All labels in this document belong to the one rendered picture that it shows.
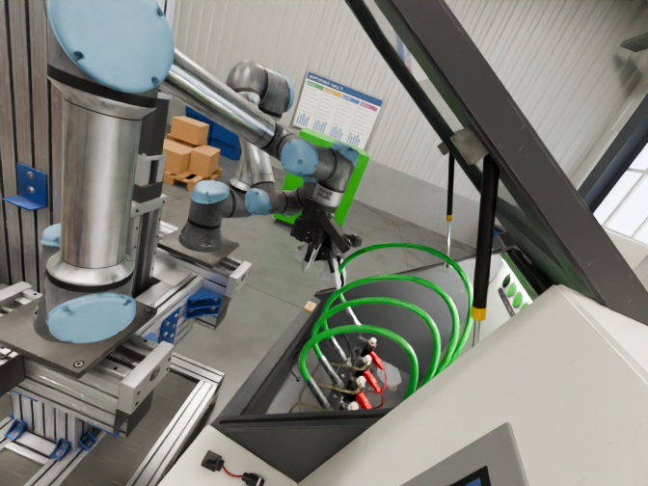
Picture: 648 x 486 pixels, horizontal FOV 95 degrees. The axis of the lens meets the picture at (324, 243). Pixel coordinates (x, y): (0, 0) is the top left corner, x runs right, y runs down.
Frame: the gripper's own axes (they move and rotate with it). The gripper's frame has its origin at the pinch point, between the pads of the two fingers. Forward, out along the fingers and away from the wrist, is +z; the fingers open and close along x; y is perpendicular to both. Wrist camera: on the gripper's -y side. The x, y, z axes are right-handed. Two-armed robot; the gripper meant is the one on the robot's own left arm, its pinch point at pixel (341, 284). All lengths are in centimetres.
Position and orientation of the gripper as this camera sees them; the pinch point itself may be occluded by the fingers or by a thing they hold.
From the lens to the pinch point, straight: 87.7
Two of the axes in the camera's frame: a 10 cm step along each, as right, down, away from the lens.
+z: 1.9, 9.7, -1.6
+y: -8.5, 2.4, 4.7
